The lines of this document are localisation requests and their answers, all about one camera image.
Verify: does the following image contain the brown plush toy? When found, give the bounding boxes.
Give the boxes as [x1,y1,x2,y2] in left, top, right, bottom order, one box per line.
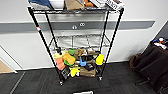
[74,48,86,60]

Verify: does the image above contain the blue toy cup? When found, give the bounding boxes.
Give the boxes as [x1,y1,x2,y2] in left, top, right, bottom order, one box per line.
[79,56,88,67]

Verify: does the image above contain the yellow orange toy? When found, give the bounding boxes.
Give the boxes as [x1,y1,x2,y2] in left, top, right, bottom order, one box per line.
[61,53,76,66]

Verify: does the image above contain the bright yellow toy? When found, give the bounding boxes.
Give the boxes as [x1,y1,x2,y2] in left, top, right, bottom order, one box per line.
[95,53,105,66]

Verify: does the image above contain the black small case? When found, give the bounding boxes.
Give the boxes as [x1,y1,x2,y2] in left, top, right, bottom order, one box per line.
[84,63,95,72]

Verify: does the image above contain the black knob toy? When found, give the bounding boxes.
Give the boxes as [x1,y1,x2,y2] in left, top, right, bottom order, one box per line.
[57,47,63,54]

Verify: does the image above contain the brown cardboard box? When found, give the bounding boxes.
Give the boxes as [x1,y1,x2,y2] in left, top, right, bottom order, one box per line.
[79,66,98,78]

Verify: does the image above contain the yellow green toy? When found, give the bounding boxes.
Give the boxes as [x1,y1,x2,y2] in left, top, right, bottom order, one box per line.
[69,66,81,78]

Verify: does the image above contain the pale yellow toy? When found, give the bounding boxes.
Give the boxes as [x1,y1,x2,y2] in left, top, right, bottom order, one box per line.
[53,51,63,60]

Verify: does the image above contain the salmon orange toy block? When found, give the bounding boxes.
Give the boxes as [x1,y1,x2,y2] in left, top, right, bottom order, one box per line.
[54,57,67,71]

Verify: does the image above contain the black flat box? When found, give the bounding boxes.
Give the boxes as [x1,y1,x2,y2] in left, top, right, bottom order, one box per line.
[59,68,70,81]

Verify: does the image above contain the brown paper box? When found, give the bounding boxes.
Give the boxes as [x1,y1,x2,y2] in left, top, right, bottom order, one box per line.
[64,0,85,11]

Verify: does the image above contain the white snack box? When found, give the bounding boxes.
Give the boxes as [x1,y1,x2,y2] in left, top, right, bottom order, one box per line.
[89,0,111,9]

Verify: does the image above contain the white bowl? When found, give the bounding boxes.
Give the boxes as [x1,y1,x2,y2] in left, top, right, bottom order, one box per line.
[49,0,66,10]

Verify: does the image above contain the white box with dark print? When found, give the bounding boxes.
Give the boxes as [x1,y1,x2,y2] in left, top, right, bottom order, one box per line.
[105,0,125,11]

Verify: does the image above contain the blue whale plush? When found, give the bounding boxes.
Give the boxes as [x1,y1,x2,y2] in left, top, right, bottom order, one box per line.
[28,0,53,10]

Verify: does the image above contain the black cart with cloth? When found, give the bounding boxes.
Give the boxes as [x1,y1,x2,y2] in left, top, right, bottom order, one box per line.
[134,38,168,94]

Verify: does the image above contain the small goods on cart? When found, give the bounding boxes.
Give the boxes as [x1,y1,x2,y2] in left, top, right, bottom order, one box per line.
[151,37,168,51]

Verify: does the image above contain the grey wall socket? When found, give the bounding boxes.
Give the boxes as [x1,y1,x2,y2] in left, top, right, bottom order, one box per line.
[79,22,87,28]

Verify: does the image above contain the black wire shelf rack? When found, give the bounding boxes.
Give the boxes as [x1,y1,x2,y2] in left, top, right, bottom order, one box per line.
[27,0,126,86]

